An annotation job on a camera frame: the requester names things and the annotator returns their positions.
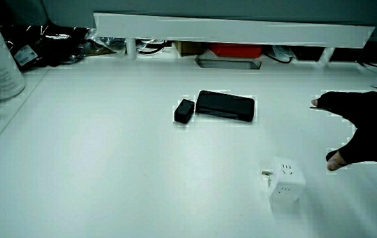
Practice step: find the black plastic bag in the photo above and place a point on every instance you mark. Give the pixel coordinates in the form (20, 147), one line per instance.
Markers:
(46, 44)

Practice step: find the brown cardboard box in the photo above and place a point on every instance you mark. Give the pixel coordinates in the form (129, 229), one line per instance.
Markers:
(189, 48)

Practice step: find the white desk shelf riser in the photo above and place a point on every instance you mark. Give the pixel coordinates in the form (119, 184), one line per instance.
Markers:
(228, 30)

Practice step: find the red box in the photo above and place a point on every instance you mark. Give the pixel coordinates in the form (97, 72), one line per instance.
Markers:
(235, 50)

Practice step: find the clear plastic wrapper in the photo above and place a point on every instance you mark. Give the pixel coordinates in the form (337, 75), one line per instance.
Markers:
(107, 42)

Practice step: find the person's right hand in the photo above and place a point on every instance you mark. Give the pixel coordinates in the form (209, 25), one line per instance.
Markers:
(373, 125)

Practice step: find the black power bank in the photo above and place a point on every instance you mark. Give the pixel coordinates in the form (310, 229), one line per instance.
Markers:
(225, 105)

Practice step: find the grey flat tray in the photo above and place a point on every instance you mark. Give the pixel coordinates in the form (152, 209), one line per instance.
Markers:
(228, 63)

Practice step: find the white cube socket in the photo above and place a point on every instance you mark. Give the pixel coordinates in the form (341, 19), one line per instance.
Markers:
(286, 183)

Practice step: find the small black adapter block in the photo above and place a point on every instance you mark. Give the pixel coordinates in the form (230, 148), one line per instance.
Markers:
(184, 111)

